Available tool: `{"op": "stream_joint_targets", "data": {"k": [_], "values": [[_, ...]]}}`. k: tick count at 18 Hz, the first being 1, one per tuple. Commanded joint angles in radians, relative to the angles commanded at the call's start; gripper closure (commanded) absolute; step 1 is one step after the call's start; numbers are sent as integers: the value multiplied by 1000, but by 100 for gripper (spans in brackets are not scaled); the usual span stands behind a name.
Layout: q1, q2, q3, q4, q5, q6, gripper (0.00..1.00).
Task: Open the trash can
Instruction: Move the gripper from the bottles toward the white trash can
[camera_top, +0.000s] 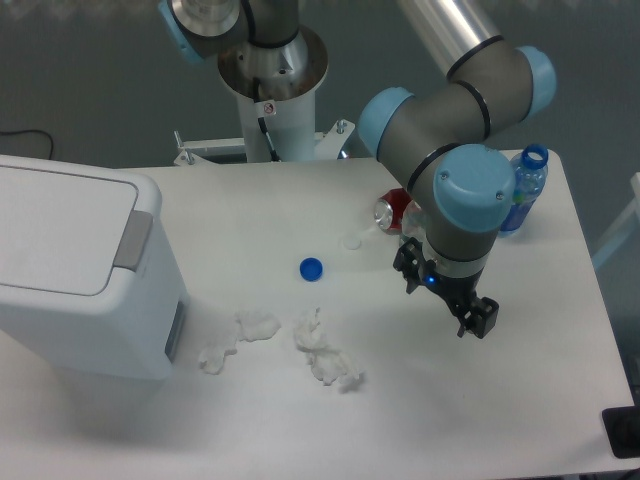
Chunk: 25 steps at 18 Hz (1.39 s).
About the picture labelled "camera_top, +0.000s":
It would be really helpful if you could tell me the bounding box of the clear bottle green label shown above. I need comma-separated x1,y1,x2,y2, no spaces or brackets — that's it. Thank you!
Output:
401,200,426,242

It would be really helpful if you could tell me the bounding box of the crushed red soda can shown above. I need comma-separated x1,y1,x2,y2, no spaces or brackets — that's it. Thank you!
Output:
373,188,411,234

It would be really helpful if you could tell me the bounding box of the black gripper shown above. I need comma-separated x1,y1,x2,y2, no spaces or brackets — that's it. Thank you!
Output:
393,237,499,339

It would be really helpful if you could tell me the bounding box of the blue plastic bottle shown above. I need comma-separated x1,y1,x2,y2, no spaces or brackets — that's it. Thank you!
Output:
499,143,549,237

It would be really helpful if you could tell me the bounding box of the white trash can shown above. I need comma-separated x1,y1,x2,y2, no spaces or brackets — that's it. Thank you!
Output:
1,156,188,379

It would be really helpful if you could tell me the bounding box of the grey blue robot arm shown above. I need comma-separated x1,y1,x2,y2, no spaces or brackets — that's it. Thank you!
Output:
159,1,556,338

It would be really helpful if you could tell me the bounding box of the black device at edge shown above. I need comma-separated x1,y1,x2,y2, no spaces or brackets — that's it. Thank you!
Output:
601,406,639,459

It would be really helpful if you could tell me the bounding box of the crumpled white tissue right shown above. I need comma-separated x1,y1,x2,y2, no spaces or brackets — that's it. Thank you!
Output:
293,308,364,390

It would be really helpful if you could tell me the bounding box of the black floor cable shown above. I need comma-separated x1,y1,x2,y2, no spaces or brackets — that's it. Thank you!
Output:
0,129,55,157

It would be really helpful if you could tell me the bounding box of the white chair part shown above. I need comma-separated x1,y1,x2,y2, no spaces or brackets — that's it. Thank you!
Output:
591,172,639,271

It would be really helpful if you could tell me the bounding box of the black cable on pedestal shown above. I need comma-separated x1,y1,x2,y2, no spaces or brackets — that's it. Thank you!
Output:
252,77,281,163

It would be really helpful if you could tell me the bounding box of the crumpled white tissue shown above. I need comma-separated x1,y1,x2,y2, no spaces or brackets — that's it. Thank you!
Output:
198,310,281,375
293,308,364,390

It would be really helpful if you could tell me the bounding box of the blue bottle cap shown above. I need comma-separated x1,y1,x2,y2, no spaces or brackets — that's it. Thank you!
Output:
299,257,324,282

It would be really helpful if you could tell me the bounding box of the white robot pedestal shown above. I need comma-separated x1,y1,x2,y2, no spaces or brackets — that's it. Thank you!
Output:
218,26,328,163

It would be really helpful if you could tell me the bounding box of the white frame bracket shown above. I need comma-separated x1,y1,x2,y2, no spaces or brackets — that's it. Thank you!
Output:
174,119,356,166

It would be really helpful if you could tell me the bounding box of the crumpled white tissue left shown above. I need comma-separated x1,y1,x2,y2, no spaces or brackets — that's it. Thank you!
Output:
198,310,281,375

